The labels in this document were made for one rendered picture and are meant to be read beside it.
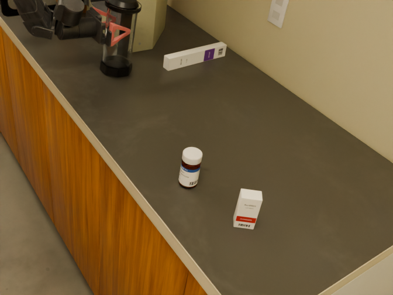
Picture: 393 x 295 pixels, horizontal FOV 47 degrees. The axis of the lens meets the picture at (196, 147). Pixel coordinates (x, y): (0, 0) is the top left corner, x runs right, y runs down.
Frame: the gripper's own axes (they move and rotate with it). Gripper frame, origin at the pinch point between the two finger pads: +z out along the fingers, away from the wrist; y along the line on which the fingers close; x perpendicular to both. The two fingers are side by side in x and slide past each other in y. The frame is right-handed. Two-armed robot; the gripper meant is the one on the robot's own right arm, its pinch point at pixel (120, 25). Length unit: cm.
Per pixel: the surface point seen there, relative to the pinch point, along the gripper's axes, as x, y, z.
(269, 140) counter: 14, -52, 22
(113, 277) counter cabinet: 71, -37, -15
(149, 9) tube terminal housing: -0.3, 9.7, 16.4
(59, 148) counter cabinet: 48, 6, -16
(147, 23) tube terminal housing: 4.7, 9.6, 16.3
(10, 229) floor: 113, 34, -26
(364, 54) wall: -11, -52, 50
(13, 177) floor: 112, 67, -13
